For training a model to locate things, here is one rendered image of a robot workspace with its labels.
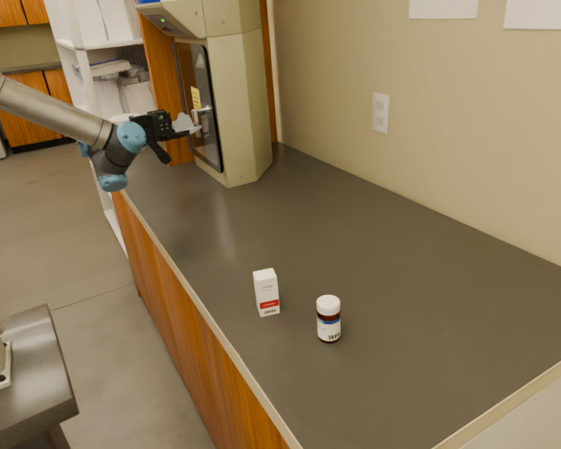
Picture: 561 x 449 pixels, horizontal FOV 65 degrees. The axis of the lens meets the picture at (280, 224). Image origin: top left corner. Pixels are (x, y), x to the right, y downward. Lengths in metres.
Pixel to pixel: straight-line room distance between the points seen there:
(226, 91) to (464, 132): 0.70
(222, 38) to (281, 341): 0.91
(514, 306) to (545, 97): 0.43
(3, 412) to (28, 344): 0.17
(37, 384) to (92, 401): 1.33
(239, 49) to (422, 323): 0.95
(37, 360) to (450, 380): 0.72
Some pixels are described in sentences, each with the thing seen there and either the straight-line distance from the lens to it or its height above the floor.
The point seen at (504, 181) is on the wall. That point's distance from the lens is 1.17.
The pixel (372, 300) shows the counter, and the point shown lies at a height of 0.94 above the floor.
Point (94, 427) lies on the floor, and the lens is 2.11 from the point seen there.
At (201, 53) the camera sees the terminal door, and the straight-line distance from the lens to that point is 1.41.
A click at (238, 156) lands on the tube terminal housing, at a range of 1.47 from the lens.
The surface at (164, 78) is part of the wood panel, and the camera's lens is 1.73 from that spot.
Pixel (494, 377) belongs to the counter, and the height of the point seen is 0.94.
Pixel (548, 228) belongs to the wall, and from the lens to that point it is 1.14.
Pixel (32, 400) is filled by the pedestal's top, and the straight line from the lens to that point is 0.87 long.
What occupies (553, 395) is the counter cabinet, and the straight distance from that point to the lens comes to 0.92.
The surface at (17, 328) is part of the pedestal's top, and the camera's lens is 1.06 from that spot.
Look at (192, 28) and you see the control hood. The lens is 1.37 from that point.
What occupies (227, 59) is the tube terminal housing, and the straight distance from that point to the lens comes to 1.41.
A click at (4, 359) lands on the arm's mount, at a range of 0.95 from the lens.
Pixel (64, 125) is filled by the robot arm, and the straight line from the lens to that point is 1.20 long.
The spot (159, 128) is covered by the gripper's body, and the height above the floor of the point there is 1.18.
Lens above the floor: 1.49
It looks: 27 degrees down
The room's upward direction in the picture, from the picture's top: 5 degrees counter-clockwise
